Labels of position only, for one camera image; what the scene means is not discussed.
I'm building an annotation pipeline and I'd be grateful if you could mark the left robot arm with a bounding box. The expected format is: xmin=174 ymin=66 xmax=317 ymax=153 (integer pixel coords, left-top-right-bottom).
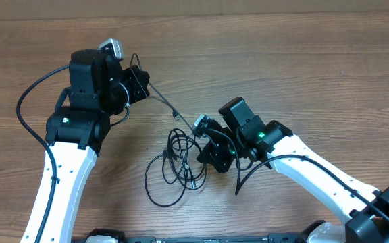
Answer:
xmin=18 ymin=47 xmax=149 ymax=242

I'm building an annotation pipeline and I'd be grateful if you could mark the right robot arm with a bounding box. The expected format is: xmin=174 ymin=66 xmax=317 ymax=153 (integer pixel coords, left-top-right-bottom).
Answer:
xmin=193 ymin=97 xmax=389 ymax=242

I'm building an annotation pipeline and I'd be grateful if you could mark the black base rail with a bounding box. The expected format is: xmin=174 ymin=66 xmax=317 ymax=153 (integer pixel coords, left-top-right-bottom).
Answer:
xmin=86 ymin=229 xmax=323 ymax=243

